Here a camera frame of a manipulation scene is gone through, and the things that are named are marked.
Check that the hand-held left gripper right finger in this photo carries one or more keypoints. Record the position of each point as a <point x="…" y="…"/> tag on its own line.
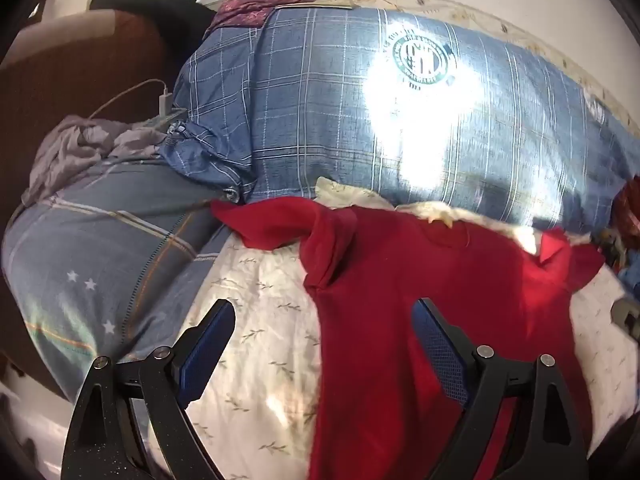
<point x="440" y="355"/>

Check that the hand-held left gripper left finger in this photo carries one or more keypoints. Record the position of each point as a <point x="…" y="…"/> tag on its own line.
<point x="210" y="350"/>

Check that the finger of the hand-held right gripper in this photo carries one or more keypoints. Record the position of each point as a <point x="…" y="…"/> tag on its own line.
<point x="627" y="320"/>

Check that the red knit garment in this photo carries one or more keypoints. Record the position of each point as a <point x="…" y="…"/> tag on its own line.
<point x="390" y="285"/>

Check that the white leaf-print bed sheet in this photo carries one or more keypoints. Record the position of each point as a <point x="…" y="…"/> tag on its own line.
<point x="260" y="310"/>

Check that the red patterned cloth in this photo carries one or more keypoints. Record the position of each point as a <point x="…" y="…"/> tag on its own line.
<point x="630" y="210"/>

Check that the grey-blue star-print pillow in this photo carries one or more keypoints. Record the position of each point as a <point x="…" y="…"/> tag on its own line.
<point x="100" y="240"/>

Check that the grey crumpled cloth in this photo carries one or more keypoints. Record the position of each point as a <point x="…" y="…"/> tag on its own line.
<point x="75" y="150"/>

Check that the blue plaid quilt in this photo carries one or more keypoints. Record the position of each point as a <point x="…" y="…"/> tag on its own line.
<point x="310" y="110"/>

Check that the brown headboard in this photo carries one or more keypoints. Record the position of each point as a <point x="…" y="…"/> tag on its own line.
<point x="75" y="60"/>

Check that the black cloth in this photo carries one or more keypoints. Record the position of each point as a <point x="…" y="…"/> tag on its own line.
<point x="175" y="15"/>

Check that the maroon patterned cloth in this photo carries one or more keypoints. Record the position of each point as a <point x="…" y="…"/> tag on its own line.
<point x="260" y="5"/>

